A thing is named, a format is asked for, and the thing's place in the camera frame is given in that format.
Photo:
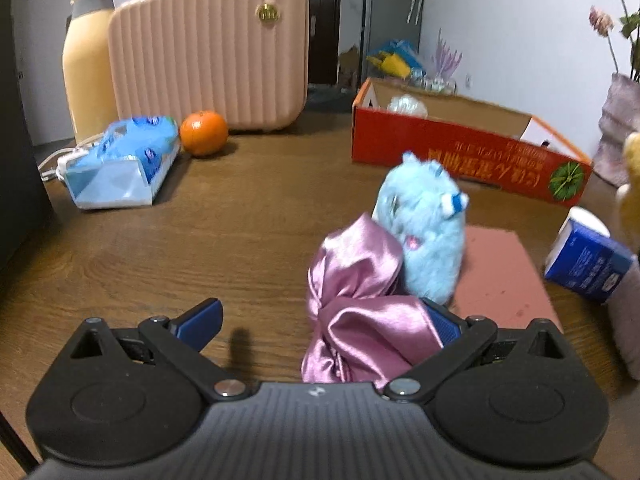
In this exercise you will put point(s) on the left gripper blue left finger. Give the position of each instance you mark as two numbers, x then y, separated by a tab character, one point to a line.
198	326

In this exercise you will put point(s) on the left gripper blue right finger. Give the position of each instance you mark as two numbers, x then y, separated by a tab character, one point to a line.
449	327

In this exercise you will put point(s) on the pink satin drawstring pouch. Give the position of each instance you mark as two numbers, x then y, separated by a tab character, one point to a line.
362	328

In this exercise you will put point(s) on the yellow white plush toy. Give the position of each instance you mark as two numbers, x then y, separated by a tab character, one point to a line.
628	195

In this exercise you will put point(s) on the pastel soft ball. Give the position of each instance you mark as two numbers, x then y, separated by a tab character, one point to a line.
407	105

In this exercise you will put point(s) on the pink layered sponge block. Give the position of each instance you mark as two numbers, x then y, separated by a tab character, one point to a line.
498	280

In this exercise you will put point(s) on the light blue plush toy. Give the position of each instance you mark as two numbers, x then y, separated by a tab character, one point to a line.
421	205

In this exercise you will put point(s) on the blue milk carton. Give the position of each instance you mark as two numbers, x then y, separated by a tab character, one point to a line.
587	262

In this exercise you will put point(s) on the blue tissue pack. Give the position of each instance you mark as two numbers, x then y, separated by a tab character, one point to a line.
126	168

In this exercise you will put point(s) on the white round lid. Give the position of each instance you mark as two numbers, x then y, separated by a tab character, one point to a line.
588	219

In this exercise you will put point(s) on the red cardboard fruit box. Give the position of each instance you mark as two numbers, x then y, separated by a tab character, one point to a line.
473	140

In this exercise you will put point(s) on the orange mandarin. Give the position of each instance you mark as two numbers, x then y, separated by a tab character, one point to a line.
204	133

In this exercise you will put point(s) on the black paper shopping bag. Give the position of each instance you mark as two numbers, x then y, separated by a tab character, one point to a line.
25	204

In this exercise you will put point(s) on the purple textured vase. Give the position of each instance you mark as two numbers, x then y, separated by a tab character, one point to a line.
619	118

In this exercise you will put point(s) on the cream yellow bottle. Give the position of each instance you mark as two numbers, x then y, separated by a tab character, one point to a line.
87	69

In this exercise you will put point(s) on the pink ribbed cosmetic case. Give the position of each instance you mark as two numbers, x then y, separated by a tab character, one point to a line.
246	60

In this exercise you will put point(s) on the grey refrigerator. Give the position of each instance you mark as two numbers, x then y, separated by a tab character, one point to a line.
384	21

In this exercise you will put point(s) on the dark entrance door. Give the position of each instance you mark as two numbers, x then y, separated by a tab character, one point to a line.
324	33

